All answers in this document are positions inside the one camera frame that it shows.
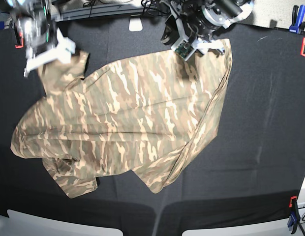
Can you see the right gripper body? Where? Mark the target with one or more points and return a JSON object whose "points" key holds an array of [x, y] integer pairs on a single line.
{"points": [[39, 35]]}

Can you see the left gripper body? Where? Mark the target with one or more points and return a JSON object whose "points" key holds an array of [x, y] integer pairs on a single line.
{"points": [[200, 26]]}

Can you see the camouflage t-shirt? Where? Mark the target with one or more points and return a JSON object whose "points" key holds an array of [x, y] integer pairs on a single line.
{"points": [[150, 114]]}

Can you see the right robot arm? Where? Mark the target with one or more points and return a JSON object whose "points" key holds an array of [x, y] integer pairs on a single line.
{"points": [[36, 9]]}

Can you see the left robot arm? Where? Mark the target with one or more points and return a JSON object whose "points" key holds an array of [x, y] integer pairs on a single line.
{"points": [[221, 13]]}

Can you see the red clamp top left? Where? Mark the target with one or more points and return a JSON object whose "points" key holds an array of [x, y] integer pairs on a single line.
{"points": [[18, 35]]}

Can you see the white tag on cloth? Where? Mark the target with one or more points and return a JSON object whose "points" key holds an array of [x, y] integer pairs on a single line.
{"points": [[135, 24]]}

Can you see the blue clamp top right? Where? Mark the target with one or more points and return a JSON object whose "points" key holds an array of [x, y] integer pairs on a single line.
{"points": [[298, 23]]}

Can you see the black table cloth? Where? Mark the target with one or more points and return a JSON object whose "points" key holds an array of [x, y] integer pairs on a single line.
{"points": [[246, 175]]}

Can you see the clamp bottom right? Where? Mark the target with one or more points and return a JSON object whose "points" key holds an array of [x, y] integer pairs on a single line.
{"points": [[294, 216]]}

